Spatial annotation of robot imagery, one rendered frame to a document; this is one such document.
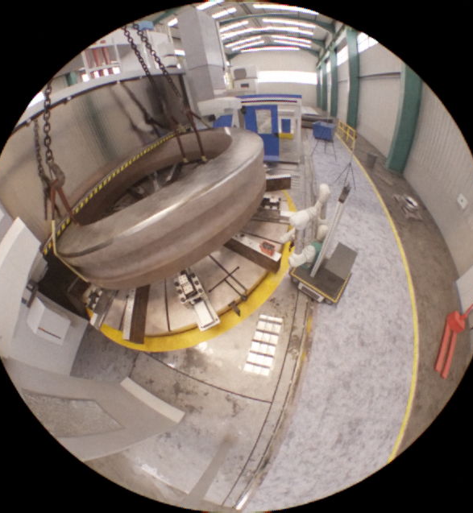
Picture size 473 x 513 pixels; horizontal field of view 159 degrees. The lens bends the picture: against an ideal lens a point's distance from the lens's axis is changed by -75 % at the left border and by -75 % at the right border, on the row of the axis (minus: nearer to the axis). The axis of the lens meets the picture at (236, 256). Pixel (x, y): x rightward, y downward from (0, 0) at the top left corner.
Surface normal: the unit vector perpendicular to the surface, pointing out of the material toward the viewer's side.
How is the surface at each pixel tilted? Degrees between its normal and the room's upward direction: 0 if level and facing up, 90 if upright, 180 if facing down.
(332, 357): 0
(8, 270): 90
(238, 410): 0
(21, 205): 90
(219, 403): 0
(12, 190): 90
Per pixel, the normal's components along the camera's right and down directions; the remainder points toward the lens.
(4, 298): 0.95, 0.17
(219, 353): -0.14, -0.59
